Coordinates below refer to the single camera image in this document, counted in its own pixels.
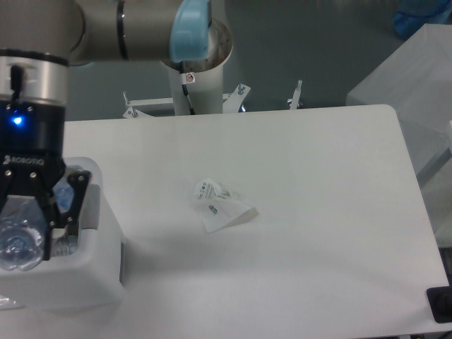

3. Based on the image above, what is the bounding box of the clear plastic wrapper bag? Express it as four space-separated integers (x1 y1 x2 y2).
191 178 258 233

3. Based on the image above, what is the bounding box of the black cable on pedestal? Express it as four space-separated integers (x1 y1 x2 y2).
179 60 196 116

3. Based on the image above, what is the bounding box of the crushed bottle in bin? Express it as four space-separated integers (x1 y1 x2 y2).
52 235 78 257

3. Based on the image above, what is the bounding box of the white trash can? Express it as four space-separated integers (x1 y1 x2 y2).
1 157 125 309

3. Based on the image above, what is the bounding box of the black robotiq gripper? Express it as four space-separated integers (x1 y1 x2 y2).
1 100 92 260

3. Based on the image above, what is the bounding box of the clear plastic scrap bottom left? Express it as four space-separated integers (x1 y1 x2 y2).
0 295 20 311

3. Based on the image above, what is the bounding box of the metal bolt clamp right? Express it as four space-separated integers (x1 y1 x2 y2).
287 80 304 109

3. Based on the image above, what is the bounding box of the white side cabinet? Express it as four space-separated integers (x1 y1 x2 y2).
346 24 451 248

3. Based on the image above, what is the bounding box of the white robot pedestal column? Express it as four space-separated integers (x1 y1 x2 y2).
162 19 233 116

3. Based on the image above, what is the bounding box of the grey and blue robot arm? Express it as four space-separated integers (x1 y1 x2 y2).
1 1 211 270

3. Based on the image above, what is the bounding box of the blue object top right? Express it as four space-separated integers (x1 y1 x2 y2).
392 1 451 40

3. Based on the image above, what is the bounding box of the clear plastic water bottle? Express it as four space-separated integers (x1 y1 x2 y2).
1 197 47 271

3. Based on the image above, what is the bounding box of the black device at table edge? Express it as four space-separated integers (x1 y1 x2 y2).
427 286 451 323

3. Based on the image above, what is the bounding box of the white pedestal base bracket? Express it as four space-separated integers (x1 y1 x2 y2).
121 83 251 119

